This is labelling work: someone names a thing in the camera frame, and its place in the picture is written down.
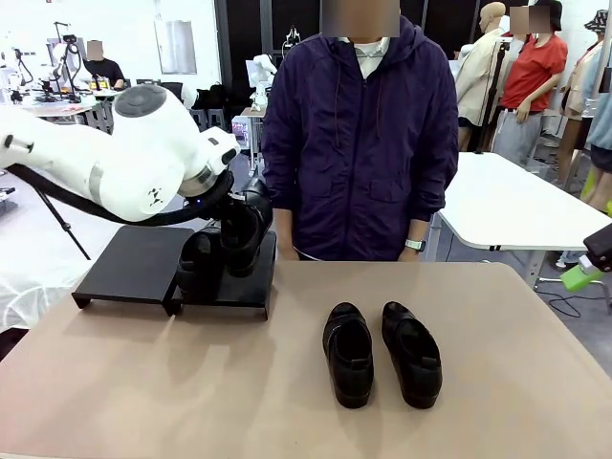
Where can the purple-sleeved left forearm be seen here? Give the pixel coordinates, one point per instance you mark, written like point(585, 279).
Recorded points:
point(432, 191)

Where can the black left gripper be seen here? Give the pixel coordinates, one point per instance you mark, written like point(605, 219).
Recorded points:
point(232, 210)

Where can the mannequin in blue jacket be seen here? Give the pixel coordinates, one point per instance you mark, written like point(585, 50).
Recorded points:
point(602, 110)

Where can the black tripod leg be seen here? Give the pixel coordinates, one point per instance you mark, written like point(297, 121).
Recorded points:
point(72, 234)

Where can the grey lab desk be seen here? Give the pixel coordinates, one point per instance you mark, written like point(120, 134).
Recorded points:
point(57, 110)

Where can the small wooden side table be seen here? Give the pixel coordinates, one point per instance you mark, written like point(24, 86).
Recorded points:
point(251, 112)

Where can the person's right hand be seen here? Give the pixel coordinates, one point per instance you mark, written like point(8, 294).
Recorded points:
point(286, 244)

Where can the grey stool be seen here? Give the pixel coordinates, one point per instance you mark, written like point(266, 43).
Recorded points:
point(198, 117)
point(216, 117)

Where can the black metal shoe stand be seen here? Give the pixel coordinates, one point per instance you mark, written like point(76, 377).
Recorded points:
point(129, 268)
point(229, 296)

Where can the silver wristwatch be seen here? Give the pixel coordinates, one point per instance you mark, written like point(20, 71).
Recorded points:
point(415, 245)

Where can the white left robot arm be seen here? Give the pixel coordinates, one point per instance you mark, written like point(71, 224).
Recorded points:
point(119, 153)

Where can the person's left hand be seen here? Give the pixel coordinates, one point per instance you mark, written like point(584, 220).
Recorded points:
point(411, 256)

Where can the mannequin in beige coat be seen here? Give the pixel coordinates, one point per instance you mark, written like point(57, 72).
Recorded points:
point(478, 76)

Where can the lit computer case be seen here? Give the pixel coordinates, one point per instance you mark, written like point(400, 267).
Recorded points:
point(240, 134)

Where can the mannequin in red shirt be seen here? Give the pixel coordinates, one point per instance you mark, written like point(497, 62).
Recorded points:
point(533, 72)

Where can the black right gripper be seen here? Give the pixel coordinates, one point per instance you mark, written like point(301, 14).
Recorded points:
point(601, 251)

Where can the grey wall panel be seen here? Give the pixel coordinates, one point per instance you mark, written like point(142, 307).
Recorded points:
point(176, 48)

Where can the seated person in black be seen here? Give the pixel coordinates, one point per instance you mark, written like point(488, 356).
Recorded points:
point(105, 69)

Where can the white lab robot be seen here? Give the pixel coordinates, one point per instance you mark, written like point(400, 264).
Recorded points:
point(64, 52)

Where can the white plastic sheet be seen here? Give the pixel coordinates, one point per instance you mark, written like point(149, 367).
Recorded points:
point(28, 287)

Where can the small white robot arm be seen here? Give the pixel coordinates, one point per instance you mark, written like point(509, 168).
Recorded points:
point(260, 72)

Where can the person in purple jacket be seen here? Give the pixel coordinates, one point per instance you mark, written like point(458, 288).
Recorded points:
point(354, 143)

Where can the black backpack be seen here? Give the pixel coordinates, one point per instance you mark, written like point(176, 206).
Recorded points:
point(212, 98)

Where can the mannequin with bucket hat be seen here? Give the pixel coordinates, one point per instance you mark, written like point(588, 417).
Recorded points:
point(581, 81)

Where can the black leather shoe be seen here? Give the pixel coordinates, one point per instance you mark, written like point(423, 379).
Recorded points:
point(416, 368)
point(196, 272)
point(241, 248)
point(349, 363)

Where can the purple-sleeved right forearm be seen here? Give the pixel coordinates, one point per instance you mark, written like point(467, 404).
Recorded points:
point(279, 181)

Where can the white work table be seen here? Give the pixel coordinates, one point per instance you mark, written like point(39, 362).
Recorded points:
point(507, 196)

